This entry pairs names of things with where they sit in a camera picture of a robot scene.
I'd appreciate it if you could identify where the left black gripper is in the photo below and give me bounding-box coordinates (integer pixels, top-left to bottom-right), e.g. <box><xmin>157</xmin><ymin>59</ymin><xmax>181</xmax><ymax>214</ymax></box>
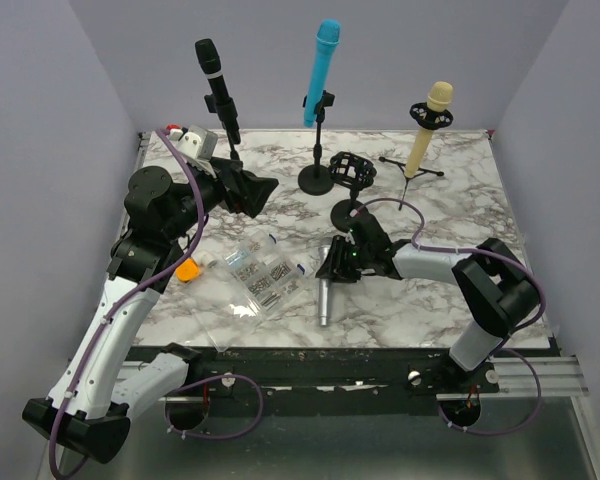
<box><xmin>165</xmin><ymin>156</ymin><xmax>278</xmax><ymax>240</ymax></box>

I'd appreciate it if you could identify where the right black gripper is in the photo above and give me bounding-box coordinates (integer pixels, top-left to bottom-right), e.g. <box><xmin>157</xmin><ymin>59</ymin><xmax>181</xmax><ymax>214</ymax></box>
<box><xmin>316</xmin><ymin>234</ymin><xmax>372</xmax><ymax>283</ymax></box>

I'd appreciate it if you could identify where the silver microphone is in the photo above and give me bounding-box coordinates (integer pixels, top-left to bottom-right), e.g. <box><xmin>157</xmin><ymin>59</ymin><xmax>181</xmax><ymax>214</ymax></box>
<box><xmin>317</xmin><ymin>239</ymin><xmax>332</xmax><ymax>328</ymax></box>

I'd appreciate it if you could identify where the black round-base stand with clip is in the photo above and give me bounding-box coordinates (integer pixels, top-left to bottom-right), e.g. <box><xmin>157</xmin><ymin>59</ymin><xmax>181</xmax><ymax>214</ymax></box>
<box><xmin>297</xmin><ymin>90</ymin><xmax>335</xmax><ymax>196</ymax></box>

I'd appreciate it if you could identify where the black shock-mount mic stand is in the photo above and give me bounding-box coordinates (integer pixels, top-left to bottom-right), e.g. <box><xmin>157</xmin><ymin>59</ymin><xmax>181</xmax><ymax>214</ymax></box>
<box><xmin>328</xmin><ymin>151</ymin><xmax>377</xmax><ymax>232</ymax></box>

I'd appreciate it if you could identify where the black tripod shock-mount stand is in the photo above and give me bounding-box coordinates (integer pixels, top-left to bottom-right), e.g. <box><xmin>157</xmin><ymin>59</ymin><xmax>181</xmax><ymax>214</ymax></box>
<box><xmin>402</xmin><ymin>98</ymin><xmax>454</xmax><ymax>199</ymax></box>

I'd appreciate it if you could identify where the blue microphone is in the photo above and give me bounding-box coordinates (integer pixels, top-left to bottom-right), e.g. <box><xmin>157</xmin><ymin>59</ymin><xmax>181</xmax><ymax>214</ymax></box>
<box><xmin>303</xmin><ymin>19</ymin><xmax>341</xmax><ymax>128</ymax></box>

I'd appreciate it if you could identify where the cream microphone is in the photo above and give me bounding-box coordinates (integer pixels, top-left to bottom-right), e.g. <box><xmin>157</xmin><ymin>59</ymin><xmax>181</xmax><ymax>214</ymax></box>
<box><xmin>404</xmin><ymin>81</ymin><xmax>454</xmax><ymax>180</ymax></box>

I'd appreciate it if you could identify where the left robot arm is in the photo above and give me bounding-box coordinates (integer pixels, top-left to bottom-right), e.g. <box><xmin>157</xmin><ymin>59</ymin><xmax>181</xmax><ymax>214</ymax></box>
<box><xmin>22</xmin><ymin>158</ymin><xmax>279</xmax><ymax>464</ymax></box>

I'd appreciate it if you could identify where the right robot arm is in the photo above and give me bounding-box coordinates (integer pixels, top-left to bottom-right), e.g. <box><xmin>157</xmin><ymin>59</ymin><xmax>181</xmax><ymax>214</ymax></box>
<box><xmin>316</xmin><ymin>213</ymin><xmax>546</xmax><ymax>392</ymax></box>

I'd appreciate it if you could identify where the black microphone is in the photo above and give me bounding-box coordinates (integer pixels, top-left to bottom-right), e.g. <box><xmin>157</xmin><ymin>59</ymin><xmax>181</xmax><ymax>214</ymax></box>
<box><xmin>195</xmin><ymin>38</ymin><xmax>241</xmax><ymax>145</ymax></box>

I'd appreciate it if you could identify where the black round-base mic stand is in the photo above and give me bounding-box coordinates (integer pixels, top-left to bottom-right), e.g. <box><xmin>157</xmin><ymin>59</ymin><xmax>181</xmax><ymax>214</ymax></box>
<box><xmin>204</xmin><ymin>94</ymin><xmax>241</xmax><ymax>160</ymax></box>

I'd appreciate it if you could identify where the clear plastic screw box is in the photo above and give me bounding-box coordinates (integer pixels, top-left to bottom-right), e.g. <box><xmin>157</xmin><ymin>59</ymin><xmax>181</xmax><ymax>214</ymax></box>
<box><xmin>188</xmin><ymin>230</ymin><xmax>311</xmax><ymax>352</ymax></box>

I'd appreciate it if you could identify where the orange plastic piece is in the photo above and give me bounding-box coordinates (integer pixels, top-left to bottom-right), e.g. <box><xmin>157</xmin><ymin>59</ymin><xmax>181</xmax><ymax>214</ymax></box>
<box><xmin>175</xmin><ymin>258</ymin><xmax>201</xmax><ymax>283</ymax></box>

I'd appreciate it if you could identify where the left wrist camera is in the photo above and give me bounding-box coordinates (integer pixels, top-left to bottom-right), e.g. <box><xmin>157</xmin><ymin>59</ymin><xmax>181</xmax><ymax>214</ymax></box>
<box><xmin>166</xmin><ymin>124</ymin><xmax>218</xmax><ymax>178</ymax></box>

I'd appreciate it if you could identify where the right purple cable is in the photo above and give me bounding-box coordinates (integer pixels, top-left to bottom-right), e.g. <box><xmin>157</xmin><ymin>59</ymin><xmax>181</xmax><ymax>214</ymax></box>
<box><xmin>349</xmin><ymin>198</ymin><xmax>549</xmax><ymax>371</ymax></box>

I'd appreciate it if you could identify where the purple cable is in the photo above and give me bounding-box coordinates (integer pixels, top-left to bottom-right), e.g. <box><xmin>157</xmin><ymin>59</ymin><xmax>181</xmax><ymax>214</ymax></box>
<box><xmin>349</xmin><ymin>198</ymin><xmax>549</xmax><ymax>371</ymax></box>
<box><xmin>47</xmin><ymin>127</ymin><xmax>206</xmax><ymax>479</ymax></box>

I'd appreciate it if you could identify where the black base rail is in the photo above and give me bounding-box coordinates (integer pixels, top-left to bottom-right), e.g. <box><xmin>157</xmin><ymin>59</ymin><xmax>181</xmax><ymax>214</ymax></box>
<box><xmin>127</xmin><ymin>343</ymin><xmax>499</xmax><ymax>418</ymax></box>

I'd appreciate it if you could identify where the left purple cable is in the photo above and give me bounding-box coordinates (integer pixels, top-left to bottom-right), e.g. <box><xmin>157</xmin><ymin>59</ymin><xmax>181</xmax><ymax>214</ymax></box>
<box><xmin>47</xmin><ymin>127</ymin><xmax>206</xmax><ymax>479</ymax></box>

